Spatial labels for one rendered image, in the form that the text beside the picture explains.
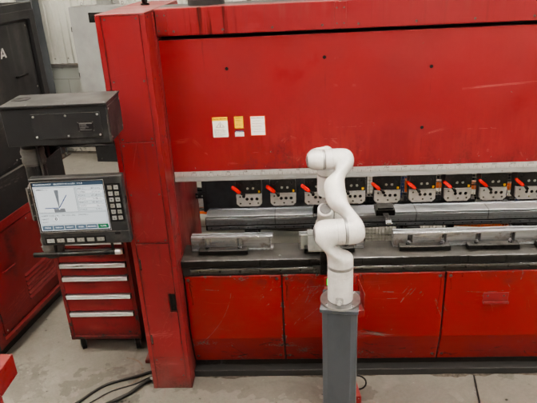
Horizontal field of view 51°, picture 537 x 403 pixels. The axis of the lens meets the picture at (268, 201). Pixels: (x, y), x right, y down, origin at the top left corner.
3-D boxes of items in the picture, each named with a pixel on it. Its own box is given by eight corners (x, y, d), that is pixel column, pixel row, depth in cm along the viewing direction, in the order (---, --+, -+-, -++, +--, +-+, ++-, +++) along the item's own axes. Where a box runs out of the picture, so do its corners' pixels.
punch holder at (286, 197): (270, 205, 332) (269, 179, 326) (271, 200, 340) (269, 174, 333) (296, 205, 331) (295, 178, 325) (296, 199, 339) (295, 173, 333)
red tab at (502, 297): (483, 304, 339) (484, 294, 336) (482, 302, 340) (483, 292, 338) (508, 304, 338) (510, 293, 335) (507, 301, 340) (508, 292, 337)
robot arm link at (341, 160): (329, 249, 258) (365, 248, 258) (332, 239, 247) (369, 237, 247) (318, 157, 281) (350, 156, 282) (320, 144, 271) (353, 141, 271)
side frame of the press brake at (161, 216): (153, 389, 364) (93, 14, 273) (178, 312, 442) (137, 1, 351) (192, 389, 363) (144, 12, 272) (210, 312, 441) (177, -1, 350)
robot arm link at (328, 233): (356, 272, 257) (356, 225, 247) (315, 274, 257) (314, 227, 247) (351, 259, 268) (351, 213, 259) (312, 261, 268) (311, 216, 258)
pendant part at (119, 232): (41, 246, 283) (26, 179, 269) (50, 235, 294) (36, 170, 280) (131, 242, 282) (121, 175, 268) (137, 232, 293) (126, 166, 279)
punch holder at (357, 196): (339, 204, 330) (339, 177, 323) (338, 198, 338) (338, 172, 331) (364, 203, 329) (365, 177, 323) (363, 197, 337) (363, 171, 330)
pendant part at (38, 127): (33, 269, 291) (-6, 106, 257) (51, 246, 313) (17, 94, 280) (132, 265, 290) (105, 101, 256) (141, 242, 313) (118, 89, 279)
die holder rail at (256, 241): (192, 251, 348) (190, 237, 344) (193, 246, 354) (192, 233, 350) (272, 249, 345) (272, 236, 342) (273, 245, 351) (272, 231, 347)
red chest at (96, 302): (74, 355, 400) (45, 228, 360) (97, 313, 446) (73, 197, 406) (144, 354, 397) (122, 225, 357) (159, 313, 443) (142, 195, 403)
